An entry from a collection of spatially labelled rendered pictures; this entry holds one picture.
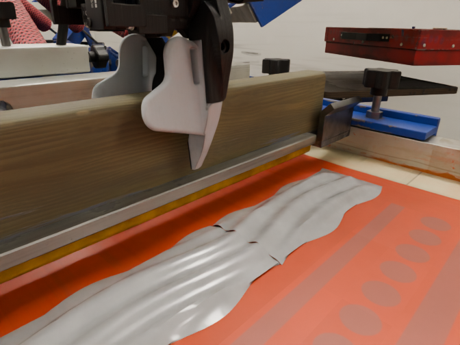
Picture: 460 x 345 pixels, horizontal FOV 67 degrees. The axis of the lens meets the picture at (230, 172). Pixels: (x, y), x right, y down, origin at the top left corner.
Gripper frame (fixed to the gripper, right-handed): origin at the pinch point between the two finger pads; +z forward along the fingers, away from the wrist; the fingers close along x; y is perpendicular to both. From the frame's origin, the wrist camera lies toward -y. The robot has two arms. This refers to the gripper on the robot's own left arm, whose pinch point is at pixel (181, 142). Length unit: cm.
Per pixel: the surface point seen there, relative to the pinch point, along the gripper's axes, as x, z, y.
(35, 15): -105, -10, -28
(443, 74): -27, 14, -200
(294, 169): 1.4, 6.3, -15.3
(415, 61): -9, -1, -86
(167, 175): 1.2, 1.8, 2.4
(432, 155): 12.6, 4.2, -25.4
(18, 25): -49, -8, -5
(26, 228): 1.2, 2.1, 12.4
